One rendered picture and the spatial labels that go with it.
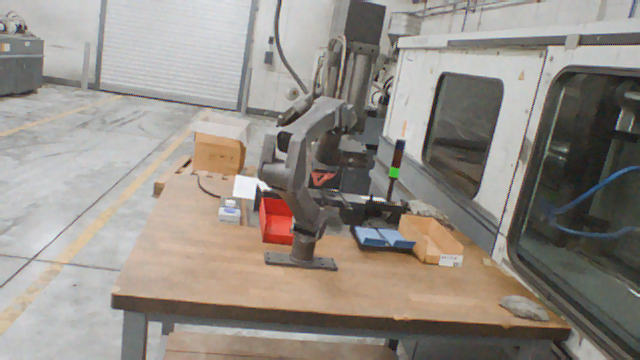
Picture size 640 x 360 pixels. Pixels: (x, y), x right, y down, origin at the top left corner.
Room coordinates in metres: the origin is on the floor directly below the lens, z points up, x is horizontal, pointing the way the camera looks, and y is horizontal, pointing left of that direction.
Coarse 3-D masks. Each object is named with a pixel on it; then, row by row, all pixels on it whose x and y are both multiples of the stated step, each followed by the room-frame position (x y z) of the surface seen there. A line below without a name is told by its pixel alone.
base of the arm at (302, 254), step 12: (300, 240) 1.18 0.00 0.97; (264, 252) 1.21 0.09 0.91; (276, 252) 1.23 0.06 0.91; (288, 252) 1.24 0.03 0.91; (300, 252) 1.18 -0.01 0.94; (312, 252) 1.19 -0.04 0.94; (276, 264) 1.16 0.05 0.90; (288, 264) 1.17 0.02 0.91; (300, 264) 1.18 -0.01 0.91; (312, 264) 1.19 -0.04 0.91; (324, 264) 1.21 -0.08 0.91; (336, 264) 1.22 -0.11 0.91
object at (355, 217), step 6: (318, 204) 1.57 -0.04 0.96; (330, 204) 1.58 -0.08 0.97; (336, 204) 1.59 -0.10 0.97; (342, 210) 1.64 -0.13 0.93; (354, 210) 1.60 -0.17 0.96; (360, 210) 1.60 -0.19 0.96; (342, 216) 1.63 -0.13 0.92; (348, 216) 1.59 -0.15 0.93; (354, 216) 1.60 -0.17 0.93; (360, 216) 1.60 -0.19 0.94; (342, 222) 1.61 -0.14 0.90; (348, 222) 1.59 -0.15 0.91; (354, 222) 1.60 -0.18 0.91; (360, 222) 1.60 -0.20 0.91
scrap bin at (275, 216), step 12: (264, 204) 1.54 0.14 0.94; (276, 204) 1.55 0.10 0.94; (264, 216) 1.37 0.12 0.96; (276, 216) 1.54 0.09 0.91; (288, 216) 1.56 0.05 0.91; (264, 228) 1.31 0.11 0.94; (276, 228) 1.43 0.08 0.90; (288, 228) 1.44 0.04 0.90; (264, 240) 1.30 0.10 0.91; (276, 240) 1.31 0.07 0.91; (288, 240) 1.32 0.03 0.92
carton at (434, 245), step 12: (408, 216) 1.60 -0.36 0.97; (408, 228) 1.52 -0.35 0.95; (420, 228) 1.61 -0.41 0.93; (432, 228) 1.60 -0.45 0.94; (408, 240) 1.49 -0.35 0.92; (420, 240) 1.41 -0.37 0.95; (432, 240) 1.57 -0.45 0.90; (444, 240) 1.50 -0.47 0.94; (456, 240) 1.42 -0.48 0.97; (420, 252) 1.39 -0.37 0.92; (432, 252) 1.45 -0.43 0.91; (444, 252) 1.47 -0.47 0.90; (456, 252) 1.40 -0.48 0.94; (444, 264) 1.37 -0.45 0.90; (456, 264) 1.38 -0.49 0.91
